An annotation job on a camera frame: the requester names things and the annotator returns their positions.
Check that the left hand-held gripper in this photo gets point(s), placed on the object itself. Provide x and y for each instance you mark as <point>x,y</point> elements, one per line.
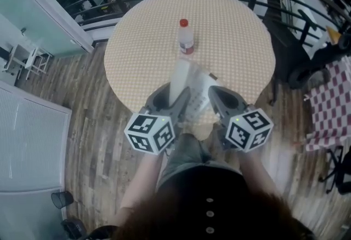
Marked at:
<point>149,134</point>

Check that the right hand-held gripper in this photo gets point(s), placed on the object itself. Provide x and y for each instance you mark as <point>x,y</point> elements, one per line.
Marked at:
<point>246,130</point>

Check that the person's right forearm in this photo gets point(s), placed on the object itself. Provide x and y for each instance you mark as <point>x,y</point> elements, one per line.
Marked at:
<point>255,173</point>

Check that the person's grey trousers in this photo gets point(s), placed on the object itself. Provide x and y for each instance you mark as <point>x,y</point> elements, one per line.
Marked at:
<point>186,156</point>

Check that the white telephone base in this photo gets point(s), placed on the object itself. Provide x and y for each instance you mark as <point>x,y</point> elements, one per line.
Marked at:
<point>200,91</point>

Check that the person's black buttoned top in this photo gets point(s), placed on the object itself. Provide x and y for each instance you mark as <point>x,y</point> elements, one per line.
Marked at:
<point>208,184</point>

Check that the round table with beige cloth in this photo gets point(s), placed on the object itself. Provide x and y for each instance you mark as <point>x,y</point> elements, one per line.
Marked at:
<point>137,55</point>

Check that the pink checked tablecloth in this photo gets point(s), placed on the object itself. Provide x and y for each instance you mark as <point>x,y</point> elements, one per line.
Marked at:
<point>334,102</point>

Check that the black office chair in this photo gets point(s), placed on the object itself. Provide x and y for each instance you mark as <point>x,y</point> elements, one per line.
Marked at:
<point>315,63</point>
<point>342,173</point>

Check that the clear bottle with red cap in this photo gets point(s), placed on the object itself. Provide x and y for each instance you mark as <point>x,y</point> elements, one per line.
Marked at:
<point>186,40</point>

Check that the black mesh wastebasket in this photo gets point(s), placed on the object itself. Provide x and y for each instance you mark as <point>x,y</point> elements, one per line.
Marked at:
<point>61,200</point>

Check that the black bag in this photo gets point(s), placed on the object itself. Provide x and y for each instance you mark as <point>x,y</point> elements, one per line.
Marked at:
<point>73,230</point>

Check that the white metal stool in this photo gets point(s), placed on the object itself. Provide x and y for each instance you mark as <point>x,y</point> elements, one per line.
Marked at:
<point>33,55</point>

